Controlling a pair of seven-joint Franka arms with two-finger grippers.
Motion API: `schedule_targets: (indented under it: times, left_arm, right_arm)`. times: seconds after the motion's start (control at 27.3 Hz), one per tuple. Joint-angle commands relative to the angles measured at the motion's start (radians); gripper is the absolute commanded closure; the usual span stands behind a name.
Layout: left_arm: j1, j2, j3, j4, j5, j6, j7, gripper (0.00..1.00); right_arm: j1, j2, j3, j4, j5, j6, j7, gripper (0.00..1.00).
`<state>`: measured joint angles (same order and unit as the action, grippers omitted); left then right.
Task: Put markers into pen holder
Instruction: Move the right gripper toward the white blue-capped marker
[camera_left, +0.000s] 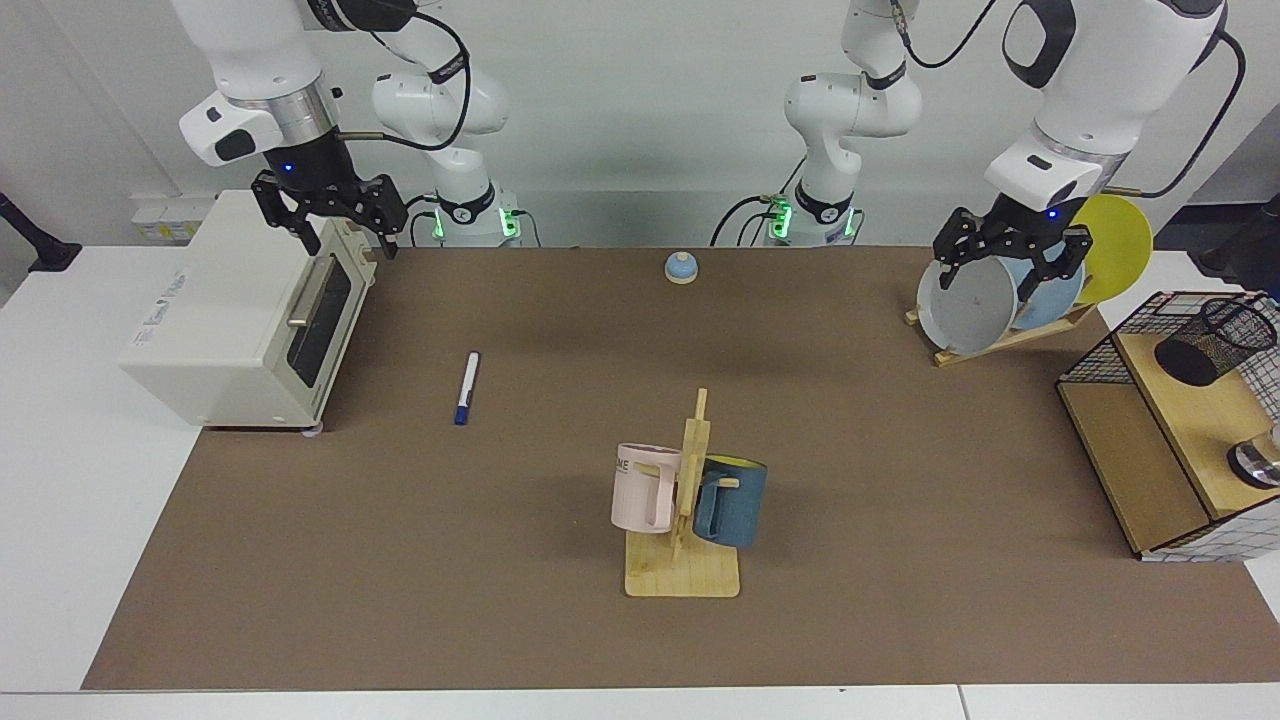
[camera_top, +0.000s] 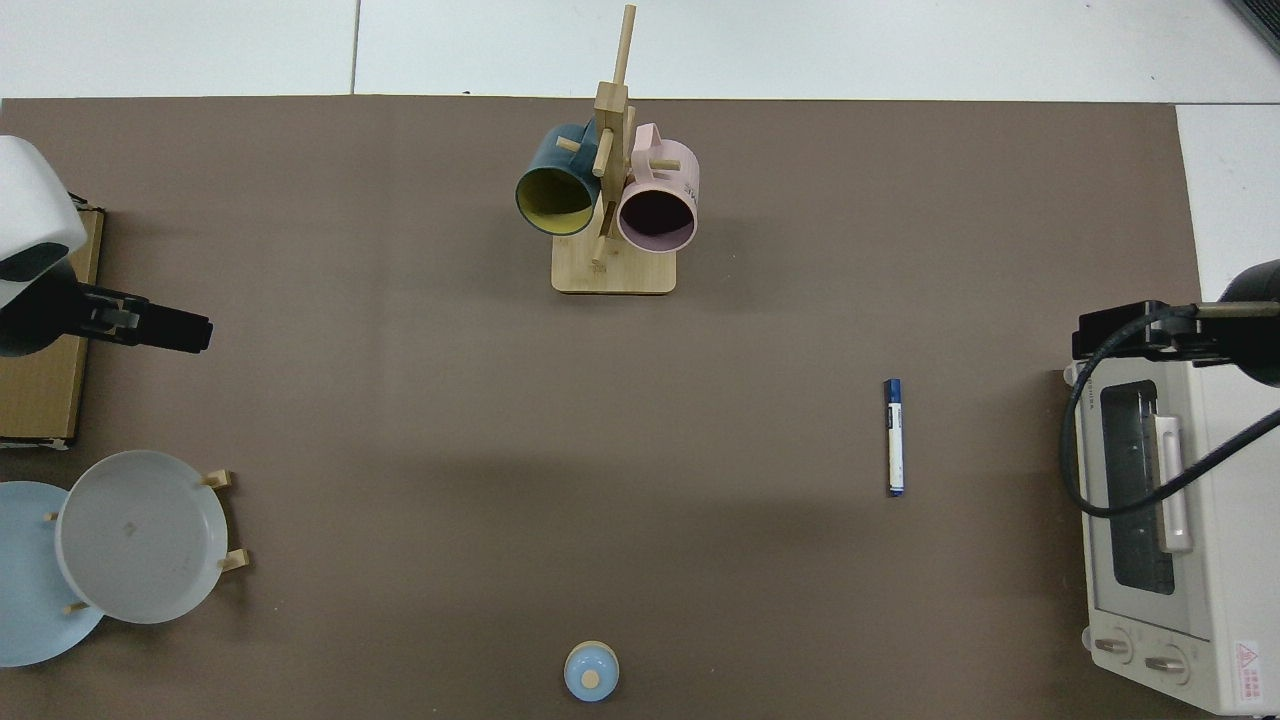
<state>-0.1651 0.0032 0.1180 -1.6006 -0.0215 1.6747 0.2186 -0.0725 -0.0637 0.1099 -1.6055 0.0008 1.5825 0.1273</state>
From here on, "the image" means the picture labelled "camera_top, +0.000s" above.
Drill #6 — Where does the blue and white marker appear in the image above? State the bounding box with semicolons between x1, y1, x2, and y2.
884;378;906;498

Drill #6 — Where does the grey plate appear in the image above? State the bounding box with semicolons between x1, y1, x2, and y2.
55;450;229;625

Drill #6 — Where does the pale toaster oven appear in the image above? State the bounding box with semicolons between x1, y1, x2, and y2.
1062;355;1280;716

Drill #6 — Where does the wooden plate rack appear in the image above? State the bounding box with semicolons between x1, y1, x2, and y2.
43;468;251;615

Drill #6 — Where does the light blue plate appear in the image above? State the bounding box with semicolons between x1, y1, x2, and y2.
0;481;106;668

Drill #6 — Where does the dark panel corner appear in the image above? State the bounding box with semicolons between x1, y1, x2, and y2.
1225;0;1280;56

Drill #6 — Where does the dark teal cup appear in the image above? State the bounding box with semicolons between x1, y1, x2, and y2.
515;122;604;237

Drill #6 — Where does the wooden cup stand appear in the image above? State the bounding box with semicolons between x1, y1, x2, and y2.
551;4;678;296

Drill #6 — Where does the pink cup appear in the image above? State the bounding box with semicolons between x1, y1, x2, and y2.
616;123;700;254

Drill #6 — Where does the brown table cloth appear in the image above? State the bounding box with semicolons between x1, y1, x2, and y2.
0;95;1206;720

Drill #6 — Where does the small blue round thing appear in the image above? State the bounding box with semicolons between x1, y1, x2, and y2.
564;641;620;703

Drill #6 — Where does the wire basket with wooden floor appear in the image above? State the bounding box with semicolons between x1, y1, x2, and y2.
0;195;106;451

